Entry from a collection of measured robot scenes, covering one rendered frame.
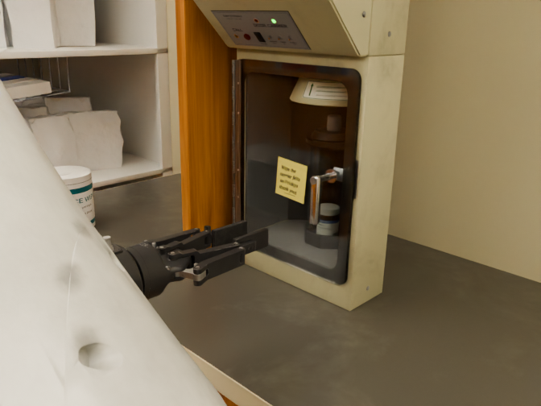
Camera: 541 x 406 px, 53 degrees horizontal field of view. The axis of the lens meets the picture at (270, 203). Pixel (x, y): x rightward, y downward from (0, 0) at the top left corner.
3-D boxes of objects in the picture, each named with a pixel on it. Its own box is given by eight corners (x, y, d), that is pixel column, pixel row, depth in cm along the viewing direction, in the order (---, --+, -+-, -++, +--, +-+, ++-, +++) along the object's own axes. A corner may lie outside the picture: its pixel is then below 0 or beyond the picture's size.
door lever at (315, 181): (335, 220, 100) (324, 216, 102) (338, 170, 97) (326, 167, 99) (315, 227, 96) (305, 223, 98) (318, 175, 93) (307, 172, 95)
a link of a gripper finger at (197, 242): (163, 275, 76) (156, 273, 77) (212, 250, 85) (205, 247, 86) (163, 250, 75) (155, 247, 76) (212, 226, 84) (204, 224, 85)
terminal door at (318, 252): (237, 241, 123) (237, 57, 110) (346, 287, 102) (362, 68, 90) (235, 242, 122) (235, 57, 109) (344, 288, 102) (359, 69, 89)
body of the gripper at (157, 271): (143, 260, 67) (202, 241, 74) (108, 241, 73) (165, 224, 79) (146, 314, 70) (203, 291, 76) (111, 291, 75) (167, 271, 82)
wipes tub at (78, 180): (80, 214, 151) (76, 162, 147) (105, 227, 143) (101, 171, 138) (34, 225, 143) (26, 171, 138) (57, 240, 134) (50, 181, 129)
